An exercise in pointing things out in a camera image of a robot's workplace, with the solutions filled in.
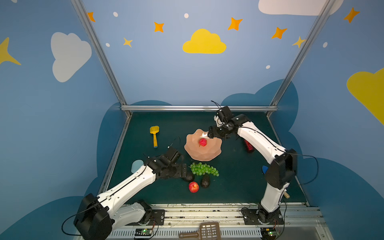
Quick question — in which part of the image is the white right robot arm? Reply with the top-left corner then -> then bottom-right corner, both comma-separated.
202,114 -> 297,214

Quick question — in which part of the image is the light blue spatula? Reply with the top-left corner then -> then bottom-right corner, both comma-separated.
131,160 -> 144,174

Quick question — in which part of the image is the pink wavy fruit bowl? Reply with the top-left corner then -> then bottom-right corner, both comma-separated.
184,129 -> 223,162

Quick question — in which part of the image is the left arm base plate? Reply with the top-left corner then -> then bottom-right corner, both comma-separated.
138,210 -> 165,226

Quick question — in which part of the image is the red fake strawberry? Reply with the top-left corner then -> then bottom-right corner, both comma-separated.
199,138 -> 208,147

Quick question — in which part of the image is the red fake apple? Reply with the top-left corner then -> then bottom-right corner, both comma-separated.
189,182 -> 200,193

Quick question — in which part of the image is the left green circuit board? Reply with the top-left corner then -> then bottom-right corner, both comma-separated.
134,229 -> 154,239

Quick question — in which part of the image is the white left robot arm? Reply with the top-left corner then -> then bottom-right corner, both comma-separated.
73,157 -> 187,240

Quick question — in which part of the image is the red spray bottle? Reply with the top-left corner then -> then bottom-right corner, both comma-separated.
244,140 -> 255,153

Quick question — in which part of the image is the dark fake avocado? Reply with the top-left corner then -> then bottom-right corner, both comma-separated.
201,175 -> 211,189
182,172 -> 195,183

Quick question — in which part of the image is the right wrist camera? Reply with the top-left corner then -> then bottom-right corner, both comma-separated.
217,106 -> 234,124

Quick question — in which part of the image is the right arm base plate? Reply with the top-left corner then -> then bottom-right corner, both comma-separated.
241,208 -> 285,225

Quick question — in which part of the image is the green circuit board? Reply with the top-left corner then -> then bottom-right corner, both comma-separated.
261,229 -> 279,240
134,229 -> 154,239

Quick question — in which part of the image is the right green circuit board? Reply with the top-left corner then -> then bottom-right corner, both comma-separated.
261,229 -> 279,240

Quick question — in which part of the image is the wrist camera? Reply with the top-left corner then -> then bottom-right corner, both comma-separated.
217,106 -> 234,124
164,147 -> 182,164

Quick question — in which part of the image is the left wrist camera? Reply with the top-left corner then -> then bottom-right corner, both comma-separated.
164,147 -> 182,164

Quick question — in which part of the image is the brown slotted spatula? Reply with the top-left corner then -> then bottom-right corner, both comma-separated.
179,222 -> 221,240

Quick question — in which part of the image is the green fake grapes bunch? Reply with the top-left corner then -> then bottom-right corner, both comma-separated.
190,163 -> 220,177

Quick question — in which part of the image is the yellow toy shovel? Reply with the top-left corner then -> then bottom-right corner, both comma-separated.
150,126 -> 160,149

